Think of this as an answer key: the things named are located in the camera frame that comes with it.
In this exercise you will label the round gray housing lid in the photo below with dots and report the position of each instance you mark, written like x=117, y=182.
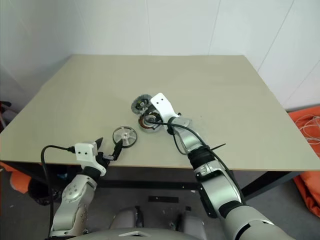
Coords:
x=140, y=103

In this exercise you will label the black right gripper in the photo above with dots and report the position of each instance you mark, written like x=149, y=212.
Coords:
x=158, y=117

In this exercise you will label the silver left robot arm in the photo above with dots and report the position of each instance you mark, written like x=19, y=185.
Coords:
x=75, y=195

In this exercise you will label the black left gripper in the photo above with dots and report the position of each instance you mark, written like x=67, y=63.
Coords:
x=105, y=158

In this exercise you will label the orange bag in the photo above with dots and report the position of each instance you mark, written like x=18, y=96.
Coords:
x=17, y=182
x=310, y=190

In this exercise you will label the black plastic bag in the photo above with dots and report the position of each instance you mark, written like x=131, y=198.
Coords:
x=40, y=192

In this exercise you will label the round gray motor housing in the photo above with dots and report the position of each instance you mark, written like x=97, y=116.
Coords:
x=145, y=125

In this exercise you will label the black zip tie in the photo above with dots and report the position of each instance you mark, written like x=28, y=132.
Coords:
x=220, y=145

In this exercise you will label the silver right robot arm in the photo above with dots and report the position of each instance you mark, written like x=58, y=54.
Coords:
x=217, y=182

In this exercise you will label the black tape strip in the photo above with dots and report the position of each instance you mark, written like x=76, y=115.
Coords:
x=162, y=199

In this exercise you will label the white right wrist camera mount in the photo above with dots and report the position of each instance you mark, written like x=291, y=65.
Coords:
x=162, y=105

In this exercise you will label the silver robot torso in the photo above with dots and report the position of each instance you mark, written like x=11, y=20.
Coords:
x=150, y=235

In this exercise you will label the black table frame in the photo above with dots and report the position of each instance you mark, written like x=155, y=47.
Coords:
x=150, y=185

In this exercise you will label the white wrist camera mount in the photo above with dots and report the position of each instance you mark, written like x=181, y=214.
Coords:
x=83, y=151
x=162, y=105

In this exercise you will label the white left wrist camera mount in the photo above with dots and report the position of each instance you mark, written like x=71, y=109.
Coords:
x=83, y=151

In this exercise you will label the silver spoked rotor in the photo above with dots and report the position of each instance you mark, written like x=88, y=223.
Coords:
x=125, y=136

